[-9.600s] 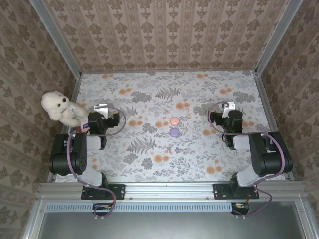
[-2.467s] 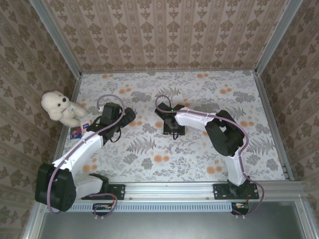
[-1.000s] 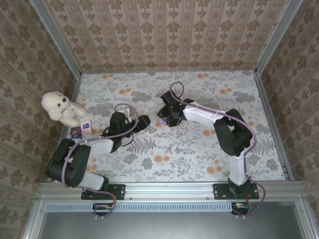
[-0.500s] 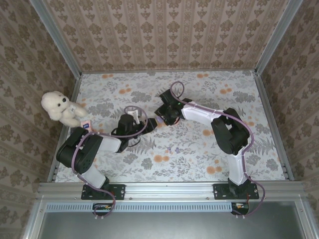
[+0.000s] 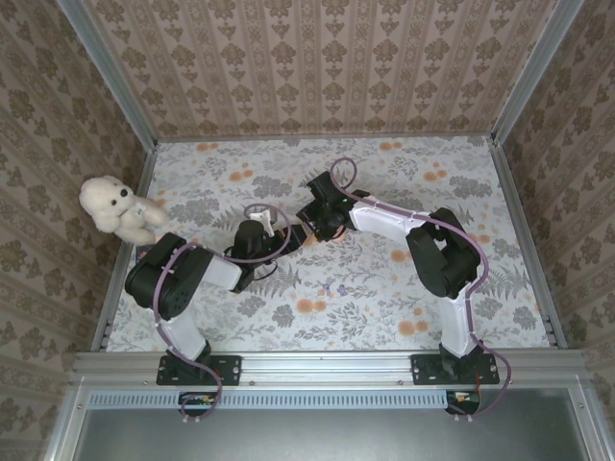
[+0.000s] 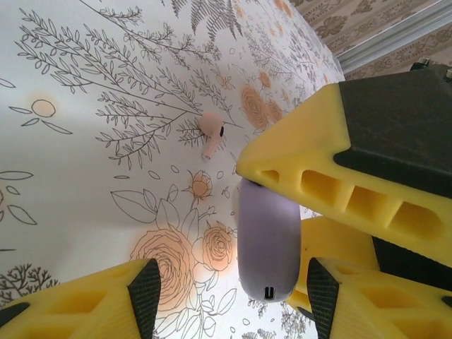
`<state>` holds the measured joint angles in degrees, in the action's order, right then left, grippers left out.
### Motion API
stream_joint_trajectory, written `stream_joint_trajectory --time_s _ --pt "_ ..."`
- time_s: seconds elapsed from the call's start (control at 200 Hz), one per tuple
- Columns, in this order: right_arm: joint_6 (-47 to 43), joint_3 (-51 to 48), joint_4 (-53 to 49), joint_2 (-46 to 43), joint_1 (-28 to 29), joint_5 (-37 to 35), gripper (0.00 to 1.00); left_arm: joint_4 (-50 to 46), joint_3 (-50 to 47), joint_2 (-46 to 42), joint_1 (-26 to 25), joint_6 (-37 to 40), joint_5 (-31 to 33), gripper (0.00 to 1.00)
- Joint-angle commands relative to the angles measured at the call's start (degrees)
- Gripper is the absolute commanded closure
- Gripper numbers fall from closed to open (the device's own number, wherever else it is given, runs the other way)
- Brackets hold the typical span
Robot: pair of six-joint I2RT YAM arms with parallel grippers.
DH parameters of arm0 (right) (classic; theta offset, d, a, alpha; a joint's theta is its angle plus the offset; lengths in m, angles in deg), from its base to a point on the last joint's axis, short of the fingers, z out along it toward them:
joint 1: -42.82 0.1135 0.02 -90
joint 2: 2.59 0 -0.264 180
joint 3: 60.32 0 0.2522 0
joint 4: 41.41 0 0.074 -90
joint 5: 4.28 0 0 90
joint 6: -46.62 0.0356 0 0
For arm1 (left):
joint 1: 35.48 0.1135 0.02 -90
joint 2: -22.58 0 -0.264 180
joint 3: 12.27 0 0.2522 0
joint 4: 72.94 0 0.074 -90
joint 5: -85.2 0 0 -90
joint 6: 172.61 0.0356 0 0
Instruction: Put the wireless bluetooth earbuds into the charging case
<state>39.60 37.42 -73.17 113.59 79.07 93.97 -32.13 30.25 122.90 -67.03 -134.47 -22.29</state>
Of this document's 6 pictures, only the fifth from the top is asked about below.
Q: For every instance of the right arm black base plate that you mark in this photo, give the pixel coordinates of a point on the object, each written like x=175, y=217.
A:
x=487, y=372

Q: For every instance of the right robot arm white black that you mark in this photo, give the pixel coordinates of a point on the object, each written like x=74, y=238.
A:
x=454, y=326

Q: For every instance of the white teddy bear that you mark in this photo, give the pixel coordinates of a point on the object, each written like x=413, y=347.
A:
x=110, y=201

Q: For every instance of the small dark printed box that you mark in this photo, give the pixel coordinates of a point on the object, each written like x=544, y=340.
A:
x=140, y=254

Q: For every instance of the grey metal panel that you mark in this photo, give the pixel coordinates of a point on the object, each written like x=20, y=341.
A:
x=312, y=437

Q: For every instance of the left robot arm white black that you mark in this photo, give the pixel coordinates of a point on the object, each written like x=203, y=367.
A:
x=185, y=331

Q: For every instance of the aluminium wall rail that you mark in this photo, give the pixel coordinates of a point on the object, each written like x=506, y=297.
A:
x=240, y=138

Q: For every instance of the aluminium side rail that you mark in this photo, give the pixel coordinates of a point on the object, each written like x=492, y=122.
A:
x=528, y=242
x=145, y=165

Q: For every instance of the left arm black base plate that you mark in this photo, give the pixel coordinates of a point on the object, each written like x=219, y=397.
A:
x=230, y=370

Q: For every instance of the aluminium frame post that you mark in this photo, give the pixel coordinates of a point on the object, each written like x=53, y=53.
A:
x=114, y=77
x=533, y=72

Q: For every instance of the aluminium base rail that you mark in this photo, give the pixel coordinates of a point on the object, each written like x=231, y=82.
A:
x=327, y=367

